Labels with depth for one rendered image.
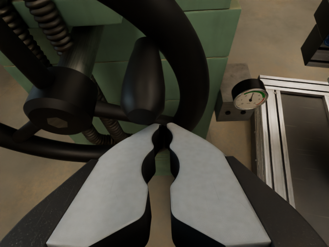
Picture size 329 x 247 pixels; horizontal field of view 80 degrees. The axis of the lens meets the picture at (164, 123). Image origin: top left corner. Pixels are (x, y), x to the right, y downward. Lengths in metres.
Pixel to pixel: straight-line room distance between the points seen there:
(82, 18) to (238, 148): 0.98
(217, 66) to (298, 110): 0.72
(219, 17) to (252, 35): 1.46
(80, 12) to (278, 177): 0.79
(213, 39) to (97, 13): 0.21
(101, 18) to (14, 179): 1.12
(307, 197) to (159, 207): 0.58
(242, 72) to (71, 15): 0.39
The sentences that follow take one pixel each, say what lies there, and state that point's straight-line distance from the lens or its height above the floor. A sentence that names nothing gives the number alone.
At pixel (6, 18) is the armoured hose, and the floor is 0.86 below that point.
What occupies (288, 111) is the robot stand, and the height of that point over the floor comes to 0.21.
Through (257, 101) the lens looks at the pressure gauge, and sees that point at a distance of 0.42.
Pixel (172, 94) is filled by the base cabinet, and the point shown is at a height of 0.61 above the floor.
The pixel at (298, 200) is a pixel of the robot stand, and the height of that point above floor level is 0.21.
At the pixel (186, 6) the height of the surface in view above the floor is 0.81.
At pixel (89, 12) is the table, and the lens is 0.25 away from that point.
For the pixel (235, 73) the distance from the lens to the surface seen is 0.51.
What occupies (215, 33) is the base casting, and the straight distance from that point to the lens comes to 0.37.
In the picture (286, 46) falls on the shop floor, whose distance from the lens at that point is 1.79.
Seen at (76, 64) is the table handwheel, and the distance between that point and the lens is 0.24.
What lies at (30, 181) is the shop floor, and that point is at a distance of 1.24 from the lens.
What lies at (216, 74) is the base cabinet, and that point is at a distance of 0.43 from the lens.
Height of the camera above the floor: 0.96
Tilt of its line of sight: 58 degrees down
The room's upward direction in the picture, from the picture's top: 5 degrees counter-clockwise
